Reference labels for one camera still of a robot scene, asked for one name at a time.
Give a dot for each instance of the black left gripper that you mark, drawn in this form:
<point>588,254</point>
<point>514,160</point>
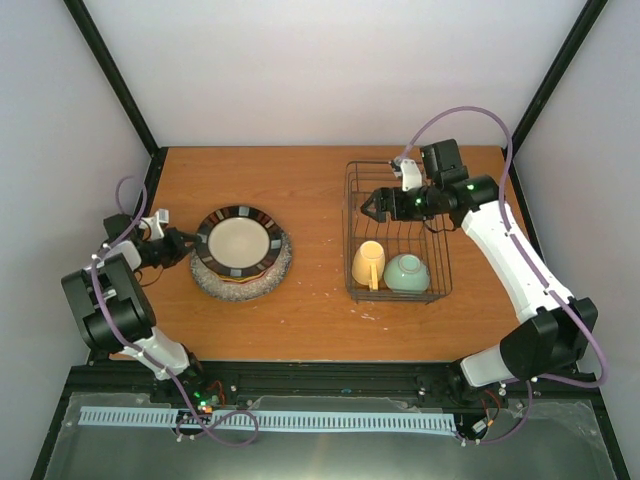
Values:
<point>178,251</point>

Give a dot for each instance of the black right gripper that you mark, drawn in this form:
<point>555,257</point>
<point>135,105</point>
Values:
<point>395,210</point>

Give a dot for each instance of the brown rimmed beige plate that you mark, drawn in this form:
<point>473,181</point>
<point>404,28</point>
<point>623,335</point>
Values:
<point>239,236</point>

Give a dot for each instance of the yellow mug white inside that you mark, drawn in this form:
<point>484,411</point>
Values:
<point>368,265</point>

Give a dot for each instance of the light green ceramic bowl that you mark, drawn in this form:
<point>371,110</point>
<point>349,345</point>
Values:
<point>406,273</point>

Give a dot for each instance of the orange white dotted plate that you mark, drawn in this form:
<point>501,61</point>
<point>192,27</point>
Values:
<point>239,275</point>

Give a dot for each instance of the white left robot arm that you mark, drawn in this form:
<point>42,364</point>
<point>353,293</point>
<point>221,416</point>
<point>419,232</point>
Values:
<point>108,303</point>

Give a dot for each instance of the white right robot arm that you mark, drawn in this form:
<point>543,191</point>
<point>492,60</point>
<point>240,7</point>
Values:
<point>554,324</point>

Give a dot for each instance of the speckled grey large plate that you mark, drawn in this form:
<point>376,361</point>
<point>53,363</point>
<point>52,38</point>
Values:
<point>215,287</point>

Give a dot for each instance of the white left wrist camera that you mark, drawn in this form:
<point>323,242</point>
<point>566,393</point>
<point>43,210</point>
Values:
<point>155,224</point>

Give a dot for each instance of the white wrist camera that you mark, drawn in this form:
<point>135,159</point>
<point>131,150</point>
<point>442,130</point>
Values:
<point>408,172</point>
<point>155,224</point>

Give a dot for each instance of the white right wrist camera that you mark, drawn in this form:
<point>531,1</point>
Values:
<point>408,172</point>

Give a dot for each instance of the dark wire dish rack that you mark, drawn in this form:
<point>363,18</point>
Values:
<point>426,239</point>

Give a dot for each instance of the light blue slotted cable duct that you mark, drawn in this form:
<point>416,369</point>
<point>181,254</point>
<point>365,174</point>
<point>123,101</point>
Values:
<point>273,421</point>

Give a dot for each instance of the black aluminium frame rail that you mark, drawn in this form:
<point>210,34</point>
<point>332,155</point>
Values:
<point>238,383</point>

